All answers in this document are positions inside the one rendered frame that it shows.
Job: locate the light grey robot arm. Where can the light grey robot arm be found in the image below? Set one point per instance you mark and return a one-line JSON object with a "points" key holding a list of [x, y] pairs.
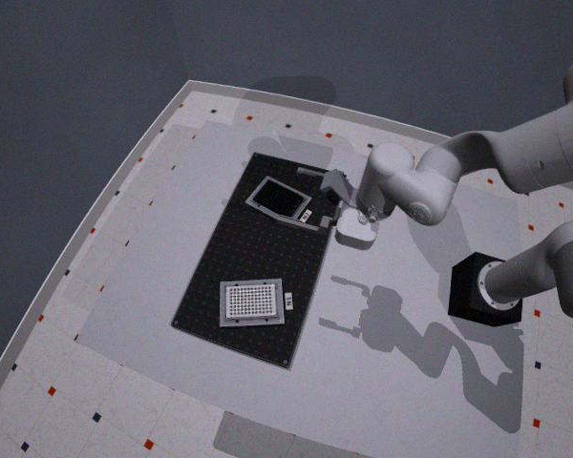
{"points": [[532, 156]]}

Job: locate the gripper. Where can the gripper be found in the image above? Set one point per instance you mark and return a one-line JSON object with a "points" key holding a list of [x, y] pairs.
{"points": [[353, 229]]}

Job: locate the grey rectangular frame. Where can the grey rectangular frame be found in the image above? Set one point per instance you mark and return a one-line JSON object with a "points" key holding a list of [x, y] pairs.
{"points": [[250, 202]]}

